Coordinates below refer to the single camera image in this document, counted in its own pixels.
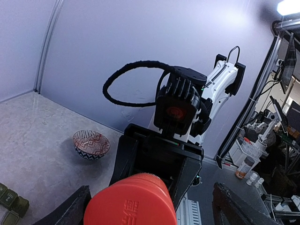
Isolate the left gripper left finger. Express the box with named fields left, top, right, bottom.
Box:
left=34, top=185, right=91, bottom=225

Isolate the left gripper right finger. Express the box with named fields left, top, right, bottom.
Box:
left=212, top=182, right=279, bottom=225

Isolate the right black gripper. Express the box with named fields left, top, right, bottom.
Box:
left=110, top=124, right=203, bottom=209

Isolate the orange pill bottle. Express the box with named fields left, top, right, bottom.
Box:
left=83, top=173, right=177, bottom=225

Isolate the green weekly pill organizer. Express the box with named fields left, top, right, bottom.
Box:
left=0, top=183, right=30, bottom=225

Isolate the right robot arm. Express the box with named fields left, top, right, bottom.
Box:
left=103, top=54, right=246, bottom=208

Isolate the white vial background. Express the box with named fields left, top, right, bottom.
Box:
left=255, top=178, right=264, bottom=188
left=246, top=172, right=258, bottom=186

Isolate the amber pill bottle background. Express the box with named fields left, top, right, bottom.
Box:
left=235, top=157, right=255, bottom=179

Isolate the red patterned bowl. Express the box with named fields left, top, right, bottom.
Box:
left=72, top=130, right=111, bottom=160

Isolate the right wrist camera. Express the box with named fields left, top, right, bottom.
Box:
left=153, top=66, right=211, bottom=138

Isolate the right aluminium frame post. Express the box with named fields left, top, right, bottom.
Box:
left=33, top=0, right=65, bottom=94

